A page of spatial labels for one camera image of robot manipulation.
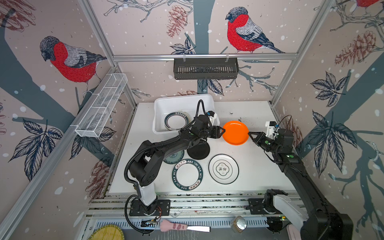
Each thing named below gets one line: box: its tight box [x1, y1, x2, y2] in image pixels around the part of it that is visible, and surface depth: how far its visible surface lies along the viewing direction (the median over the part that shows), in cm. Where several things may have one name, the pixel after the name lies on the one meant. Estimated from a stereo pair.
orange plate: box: [222, 120, 249, 146], surface depth 83 cm
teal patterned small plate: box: [163, 150, 185, 165], surface depth 93 cm
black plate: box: [187, 139, 210, 160], surface depth 94 cm
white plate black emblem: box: [208, 153, 240, 185], surface depth 87 cm
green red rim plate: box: [164, 110, 191, 131], surface depth 111 cm
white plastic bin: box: [153, 93, 216, 134], surface depth 109 cm
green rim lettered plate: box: [171, 158, 204, 191], surface depth 87 cm
